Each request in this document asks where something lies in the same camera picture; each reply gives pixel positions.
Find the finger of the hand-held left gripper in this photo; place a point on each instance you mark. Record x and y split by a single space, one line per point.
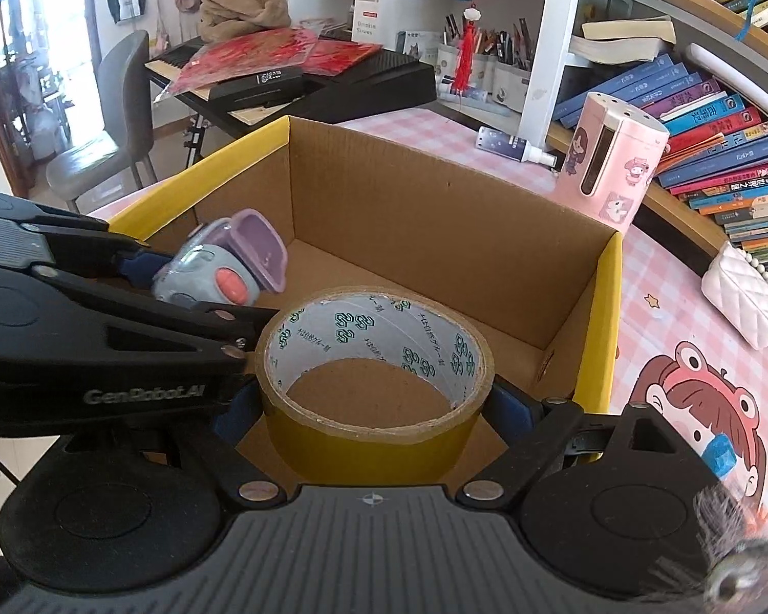
137 265
185 323

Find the white spray bottle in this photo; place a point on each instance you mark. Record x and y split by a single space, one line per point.
505 144

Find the grey chair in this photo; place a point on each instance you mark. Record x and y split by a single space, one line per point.
121 96

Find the yellow cardboard box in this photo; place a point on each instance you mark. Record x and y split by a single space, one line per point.
422 204

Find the wooden bookshelf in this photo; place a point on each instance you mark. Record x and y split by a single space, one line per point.
685 220

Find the beige plush cloth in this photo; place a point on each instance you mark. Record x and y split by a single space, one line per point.
243 13

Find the black electronic keyboard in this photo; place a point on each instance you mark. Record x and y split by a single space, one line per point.
371 86

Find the white shelf unit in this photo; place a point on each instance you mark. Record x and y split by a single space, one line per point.
553 45

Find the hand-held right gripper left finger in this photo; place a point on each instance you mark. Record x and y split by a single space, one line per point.
233 414

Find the pink cartoon tumbler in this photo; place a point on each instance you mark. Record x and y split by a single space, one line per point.
614 160

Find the dark tote bag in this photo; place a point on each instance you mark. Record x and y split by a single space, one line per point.
126 3

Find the pink printed desk mat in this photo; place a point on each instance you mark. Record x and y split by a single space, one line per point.
665 307

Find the yellow tape roll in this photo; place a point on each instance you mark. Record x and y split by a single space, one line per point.
358 454

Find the white rolled tube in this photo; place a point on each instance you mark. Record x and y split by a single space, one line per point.
736 73

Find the red patterned papers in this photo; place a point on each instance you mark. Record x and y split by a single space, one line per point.
243 57

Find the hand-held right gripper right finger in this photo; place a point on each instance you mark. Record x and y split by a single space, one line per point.
511 410

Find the red plastic bag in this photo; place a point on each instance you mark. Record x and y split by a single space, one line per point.
342 54

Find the white red label card box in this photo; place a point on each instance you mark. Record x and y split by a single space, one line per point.
366 19

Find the purple grey plastic toy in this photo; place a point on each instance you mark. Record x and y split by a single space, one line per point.
198 268

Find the red tassel ornament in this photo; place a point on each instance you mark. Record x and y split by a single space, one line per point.
466 54

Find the black slim box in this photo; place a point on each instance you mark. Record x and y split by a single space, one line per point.
262 86

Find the white quilted purse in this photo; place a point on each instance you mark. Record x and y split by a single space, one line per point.
739 294

